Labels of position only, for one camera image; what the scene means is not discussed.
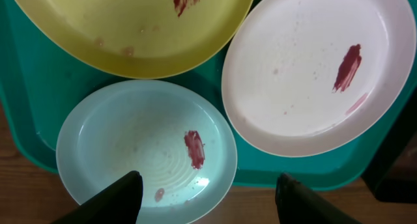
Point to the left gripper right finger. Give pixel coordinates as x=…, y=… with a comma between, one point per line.
x=297, y=203

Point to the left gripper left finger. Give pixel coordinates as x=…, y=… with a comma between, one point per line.
x=119, y=203

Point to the light blue plate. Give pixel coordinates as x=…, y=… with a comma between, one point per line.
x=178, y=141

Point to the white plate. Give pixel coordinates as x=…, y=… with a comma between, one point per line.
x=303, y=77

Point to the teal plastic tray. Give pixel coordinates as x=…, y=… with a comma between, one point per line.
x=41, y=84

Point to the yellow plate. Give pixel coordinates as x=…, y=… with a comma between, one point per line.
x=144, y=39

